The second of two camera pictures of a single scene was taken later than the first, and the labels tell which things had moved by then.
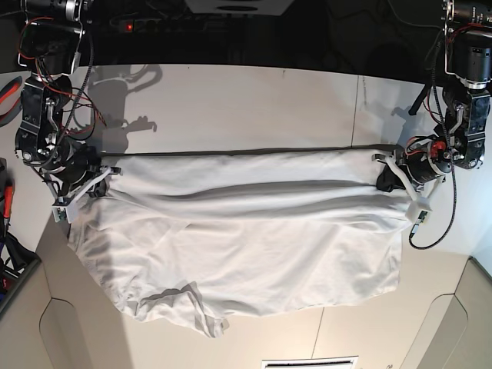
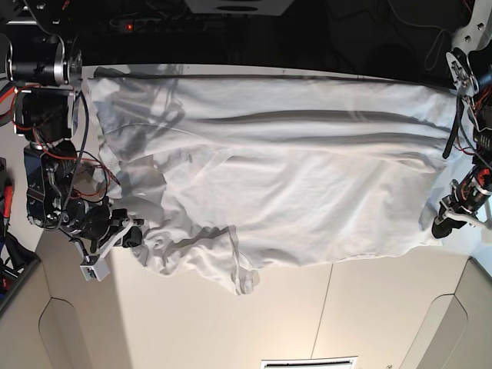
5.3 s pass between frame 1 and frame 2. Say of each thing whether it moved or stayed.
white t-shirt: moved
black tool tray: stayed
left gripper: moved
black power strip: stayed
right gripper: moved
